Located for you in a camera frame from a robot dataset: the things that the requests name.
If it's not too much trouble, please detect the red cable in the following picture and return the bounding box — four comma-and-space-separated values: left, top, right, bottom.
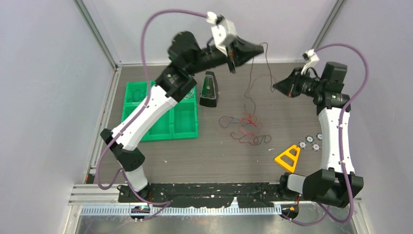
229, 111, 263, 144

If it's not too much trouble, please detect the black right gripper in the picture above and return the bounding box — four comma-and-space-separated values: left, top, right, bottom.
272, 67, 324, 98

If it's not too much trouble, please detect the black metronome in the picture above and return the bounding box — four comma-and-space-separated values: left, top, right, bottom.
199, 71, 219, 108

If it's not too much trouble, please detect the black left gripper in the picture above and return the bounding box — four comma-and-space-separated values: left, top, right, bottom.
187, 36, 264, 76

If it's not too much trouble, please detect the small round silver part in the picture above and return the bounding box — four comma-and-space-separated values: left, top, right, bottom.
298, 141, 308, 149

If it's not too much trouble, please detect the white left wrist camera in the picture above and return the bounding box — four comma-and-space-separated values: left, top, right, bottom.
206, 12, 238, 56

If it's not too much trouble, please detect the green bin back left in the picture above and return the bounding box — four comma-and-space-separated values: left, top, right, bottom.
124, 81, 148, 104

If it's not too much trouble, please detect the green bin back right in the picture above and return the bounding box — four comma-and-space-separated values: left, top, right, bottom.
181, 86, 196, 102

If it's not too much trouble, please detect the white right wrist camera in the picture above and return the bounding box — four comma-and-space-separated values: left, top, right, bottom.
301, 49, 319, 75

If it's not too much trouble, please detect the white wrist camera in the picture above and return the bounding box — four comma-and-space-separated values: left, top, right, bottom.
206, 12, 238, 56
301, 49, 319, 75

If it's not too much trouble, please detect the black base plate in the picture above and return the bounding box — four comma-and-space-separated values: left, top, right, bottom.
118, 182, 310, 209

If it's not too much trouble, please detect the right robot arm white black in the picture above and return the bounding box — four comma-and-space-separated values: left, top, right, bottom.
273, 62, 364, 208

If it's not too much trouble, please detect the aluminium corner post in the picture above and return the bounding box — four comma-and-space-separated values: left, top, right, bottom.
73, 0, 119, 70

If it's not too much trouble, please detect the yellow triangle block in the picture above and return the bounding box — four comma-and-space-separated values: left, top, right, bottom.
274, 144, 301, 173

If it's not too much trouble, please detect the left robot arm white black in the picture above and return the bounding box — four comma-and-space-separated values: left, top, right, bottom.
100, 31, 264, 202

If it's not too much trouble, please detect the aluminium rail front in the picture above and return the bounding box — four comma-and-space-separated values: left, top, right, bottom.
68, 181, 362, 216

